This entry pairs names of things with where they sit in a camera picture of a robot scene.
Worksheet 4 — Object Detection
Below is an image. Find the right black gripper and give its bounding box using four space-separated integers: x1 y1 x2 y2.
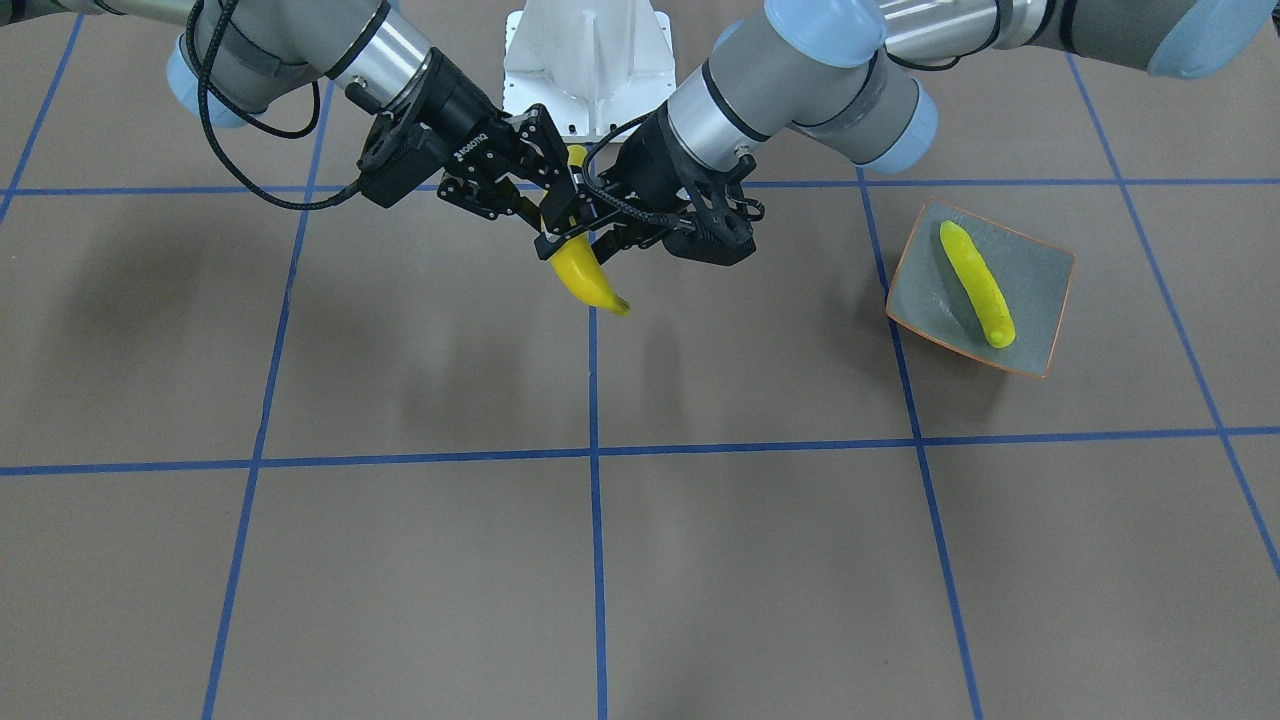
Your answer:
393 50 582 261

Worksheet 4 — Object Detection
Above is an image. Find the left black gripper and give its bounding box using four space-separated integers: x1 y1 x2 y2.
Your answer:
567 106 691 266

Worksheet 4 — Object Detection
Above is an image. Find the yellow banana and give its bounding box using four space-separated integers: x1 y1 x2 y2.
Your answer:
940 220 1018 348
544 143 631 316

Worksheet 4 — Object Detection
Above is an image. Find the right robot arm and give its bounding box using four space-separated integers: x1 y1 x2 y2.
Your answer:
3 1 573 260

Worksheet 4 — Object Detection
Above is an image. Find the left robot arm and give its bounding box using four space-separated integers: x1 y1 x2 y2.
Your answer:
535 1 1274 266

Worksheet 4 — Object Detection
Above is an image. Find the grey square plate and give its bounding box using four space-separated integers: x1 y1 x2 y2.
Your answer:
884 199 1075 378

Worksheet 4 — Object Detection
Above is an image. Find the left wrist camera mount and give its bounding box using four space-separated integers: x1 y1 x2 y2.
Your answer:
660 152 765 266

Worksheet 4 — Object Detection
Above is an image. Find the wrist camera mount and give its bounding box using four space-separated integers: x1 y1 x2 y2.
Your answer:
357 111 452 208
660 152 765 266

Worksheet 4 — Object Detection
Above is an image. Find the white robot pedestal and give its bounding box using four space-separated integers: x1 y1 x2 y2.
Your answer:
503 1 678 142

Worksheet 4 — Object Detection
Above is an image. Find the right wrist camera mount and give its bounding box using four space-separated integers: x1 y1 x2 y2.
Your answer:
357 111 452 208

